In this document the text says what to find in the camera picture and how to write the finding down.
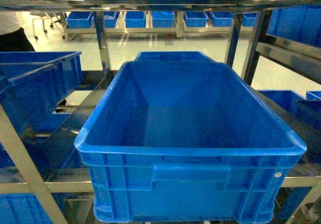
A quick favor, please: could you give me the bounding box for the blue crate left shelf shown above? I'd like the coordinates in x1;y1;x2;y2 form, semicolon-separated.
1;51;83;128

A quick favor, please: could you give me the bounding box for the steel shelf rack centre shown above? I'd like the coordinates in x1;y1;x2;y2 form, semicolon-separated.
1;0;320;223

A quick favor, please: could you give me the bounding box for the large open blue crate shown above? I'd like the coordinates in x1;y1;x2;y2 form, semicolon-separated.
74;61;307;223

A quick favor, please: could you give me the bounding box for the blue crate behind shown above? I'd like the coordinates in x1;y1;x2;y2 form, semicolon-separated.
135;51;215;63

